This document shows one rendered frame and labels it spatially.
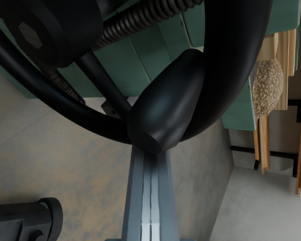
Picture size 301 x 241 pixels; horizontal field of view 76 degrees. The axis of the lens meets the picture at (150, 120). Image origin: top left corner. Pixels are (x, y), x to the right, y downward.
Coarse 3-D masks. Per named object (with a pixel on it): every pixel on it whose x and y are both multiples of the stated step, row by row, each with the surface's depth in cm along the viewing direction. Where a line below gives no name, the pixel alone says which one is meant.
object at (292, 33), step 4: (292, 32) 38; (292, 36) 38; (292, 40) 39; (292, 44) 39; (292, 48) 40; (292, 52) 40; (292, 56) 41; (292, 60) 41; (292, 64) 42; (292, 68) 42; (288, 72) 43; (292, 72) 43
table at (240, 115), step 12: (168, 24) 20; (180, 24) 19; (168, 36) 20; (180, 36) 20; (168, 48) 22; (180, 48) 21; (252, 72) 31; (252, 84) 32; (240, 96) 33; (252, 96) 33; (240, 108) 35; (252, 108) 34; (228, 120) 38; (240, 120) 37; (252, 120) 36
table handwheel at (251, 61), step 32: (0, 0) 12; (32, 0) 12; (64, 0) 12; (96, 0) 16; (128, 0) 20; (224, 0) 8; (256, 0) 7; (0, 32) 22; (32, 32) 13; (64, 32) 13; (96, 32) 15; (224, 32) 8; (256, 32) 8; (0, 64) 23; (64, 64) 15; (96, 64) 16; (224, 64) 10; (64, 96) 25; (224, 96) 11; (96, 128) 24; (192, 128) 14
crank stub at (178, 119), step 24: (192, 48) 10; (168, 72) 8; (192, 72) 9; (144, 96) 8; (168, 96) 7; (192, 96) 8; (144, 120) 7; (168, 120) 7; (144, 144) 7; (168, 144) 7
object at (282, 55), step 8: (280, 32) 37; (288, 32) 36; (280, 40) 38; (288, 40) 37; (280, 48) 39; (288, 48) 38; (280, 56) 40; (288, 56) 40; (280, 64) 41; (288, 64) 42; (280, 96) 46; (280, 104) 48
